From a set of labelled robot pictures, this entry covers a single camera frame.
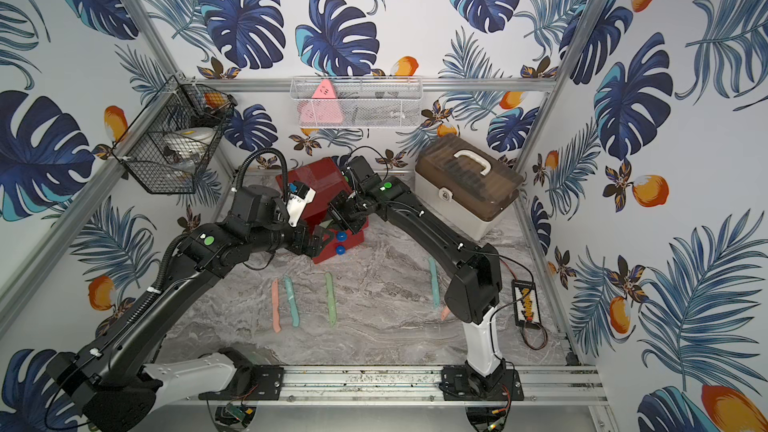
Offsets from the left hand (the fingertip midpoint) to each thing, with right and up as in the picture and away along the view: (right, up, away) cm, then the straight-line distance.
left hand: (318, 223), depth 69 cm
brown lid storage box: (+40, +11, +23) cm, 47 cm away
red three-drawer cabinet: (-1, +11, +19) cm, 22 cm away
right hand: (-1, +1, +8) cm, 8 cm away
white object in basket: (-36, +21, +11) cm, 43 cm away
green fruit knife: (-1, -24, +20) cm, 31 cm away
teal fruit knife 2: (+31, -22, +21) cm, 43 cm away
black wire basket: (-51, +36, +25) cm, 67 cm away
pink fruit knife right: (+33, -27, +17) cm, 46 cm away
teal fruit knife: (-13, -23, +20) cm, 33 cm away
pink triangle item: (-3, +33, +20) cm, 39 cm away
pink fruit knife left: (-17, -25, +18) cm, 35 cm away
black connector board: (+56, -24, +17) cm, 63 cm away
